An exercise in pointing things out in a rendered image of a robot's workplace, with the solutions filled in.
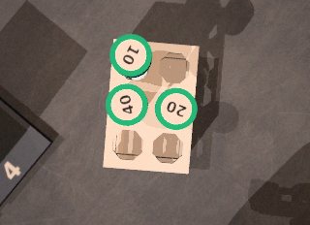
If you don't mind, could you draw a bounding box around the peach tube rack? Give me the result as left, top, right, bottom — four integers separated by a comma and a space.
104, 42, 199, 173

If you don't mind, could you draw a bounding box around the beige block with holes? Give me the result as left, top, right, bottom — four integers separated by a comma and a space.
0, 108, 27, 163

